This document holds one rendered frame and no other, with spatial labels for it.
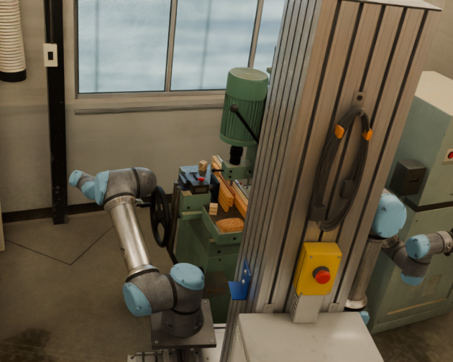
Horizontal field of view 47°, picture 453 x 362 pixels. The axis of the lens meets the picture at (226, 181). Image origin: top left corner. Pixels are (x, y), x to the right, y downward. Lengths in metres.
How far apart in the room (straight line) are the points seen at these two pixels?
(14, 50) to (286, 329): 2.25
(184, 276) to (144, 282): 0.13
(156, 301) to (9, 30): 1.84
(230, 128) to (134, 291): 0.89
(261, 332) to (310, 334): 0.13
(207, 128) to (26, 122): 1.24
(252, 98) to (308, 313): 1.08
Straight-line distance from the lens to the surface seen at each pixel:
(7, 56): 3.10
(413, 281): 1.93
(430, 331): 3.51
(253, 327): 1.36
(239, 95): 2.18
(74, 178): 2.34
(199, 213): 2.38
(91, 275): 3.34
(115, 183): 1.85
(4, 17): 3.05
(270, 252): 1.27
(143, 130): 3.63
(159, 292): 1.72
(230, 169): 2.37
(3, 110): 3.42
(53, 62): 3.22
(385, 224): 1.57
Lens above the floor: 2.18
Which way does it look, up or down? 30 degrees down
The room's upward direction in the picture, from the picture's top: 9 degrees clockwise
